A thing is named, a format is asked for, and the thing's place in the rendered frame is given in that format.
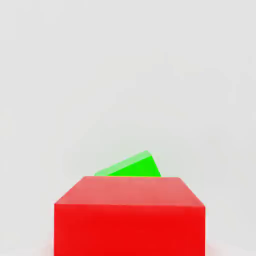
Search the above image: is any small green cube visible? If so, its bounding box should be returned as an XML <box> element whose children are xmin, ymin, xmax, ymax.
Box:
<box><xmin>93</xmin><ymin>149</ymin><xmax>162</xmax><ymax>178</ymax></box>

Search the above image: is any small red cube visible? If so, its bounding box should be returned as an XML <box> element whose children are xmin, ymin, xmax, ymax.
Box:
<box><xmin>53</xmin><ymin>175</ymin><xmax>206</xmax><ymax>256</ymax></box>

